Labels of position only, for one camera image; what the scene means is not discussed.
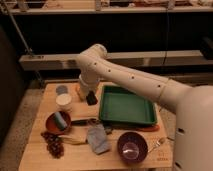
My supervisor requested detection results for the wooden cutting board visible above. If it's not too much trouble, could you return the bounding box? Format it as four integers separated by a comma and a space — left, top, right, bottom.
59, 116, 91, 145

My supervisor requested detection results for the small grey metal object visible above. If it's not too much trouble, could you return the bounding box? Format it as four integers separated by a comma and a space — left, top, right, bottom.
104, 126, 113, 135

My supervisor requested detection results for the white paper cup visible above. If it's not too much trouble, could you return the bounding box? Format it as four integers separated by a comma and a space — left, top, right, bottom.
56, 94, 72, 112

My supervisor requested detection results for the dark purple bowl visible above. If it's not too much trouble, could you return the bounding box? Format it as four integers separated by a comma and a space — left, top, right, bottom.
117, 132, 148, 165

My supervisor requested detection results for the brown red bowl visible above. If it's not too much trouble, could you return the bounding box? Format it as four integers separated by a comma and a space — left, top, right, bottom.
45, 111, 71, 135

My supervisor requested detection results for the orange carrot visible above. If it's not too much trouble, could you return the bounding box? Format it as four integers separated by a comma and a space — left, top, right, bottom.
138, 125, 160, 132

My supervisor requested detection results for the bunch of dark grapes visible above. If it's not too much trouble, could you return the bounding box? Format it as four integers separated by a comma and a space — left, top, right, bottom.
41, 132, 64, 158

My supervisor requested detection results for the yellow banana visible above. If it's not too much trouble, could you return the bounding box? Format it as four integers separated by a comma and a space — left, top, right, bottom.
60, 135, 87, 145

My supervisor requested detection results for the green plastic tray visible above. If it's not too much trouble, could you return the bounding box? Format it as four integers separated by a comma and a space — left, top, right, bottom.
99, 85, 157, 125

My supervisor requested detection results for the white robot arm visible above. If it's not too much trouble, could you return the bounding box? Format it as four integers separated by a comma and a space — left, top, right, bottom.
76, 44, 213, 171

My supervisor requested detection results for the blue grey cloth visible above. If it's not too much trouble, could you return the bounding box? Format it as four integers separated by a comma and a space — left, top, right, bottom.
86, 124, 110, 155

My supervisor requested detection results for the teal cylinder in bowl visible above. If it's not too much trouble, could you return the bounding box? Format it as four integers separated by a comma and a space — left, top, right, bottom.
54, 112, 67, 130

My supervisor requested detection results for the grey round lid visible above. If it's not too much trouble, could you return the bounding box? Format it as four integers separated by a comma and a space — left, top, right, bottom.
56, 85, 68, 95

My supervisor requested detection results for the silver fork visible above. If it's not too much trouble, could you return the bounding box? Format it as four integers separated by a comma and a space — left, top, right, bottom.
148, 137, 166, 153

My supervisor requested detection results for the black handled knife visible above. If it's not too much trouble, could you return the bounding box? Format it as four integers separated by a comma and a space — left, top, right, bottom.
71, 118, 99, 126

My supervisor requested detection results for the metal shelf rail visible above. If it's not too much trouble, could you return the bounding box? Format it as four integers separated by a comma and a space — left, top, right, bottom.
19, 50, 213, 71

